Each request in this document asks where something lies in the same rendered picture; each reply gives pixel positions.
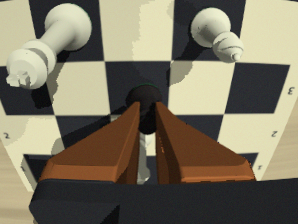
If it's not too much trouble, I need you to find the black pawn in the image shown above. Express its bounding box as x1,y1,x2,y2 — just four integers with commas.
130,83,162,135

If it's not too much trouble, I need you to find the black and cream chessboard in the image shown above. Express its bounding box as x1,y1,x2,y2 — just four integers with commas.
0,0,298,192

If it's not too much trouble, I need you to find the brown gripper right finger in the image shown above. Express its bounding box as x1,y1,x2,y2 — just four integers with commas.
155,101,257,184

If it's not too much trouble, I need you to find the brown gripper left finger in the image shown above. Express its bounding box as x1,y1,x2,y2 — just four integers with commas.
38,102,140,184

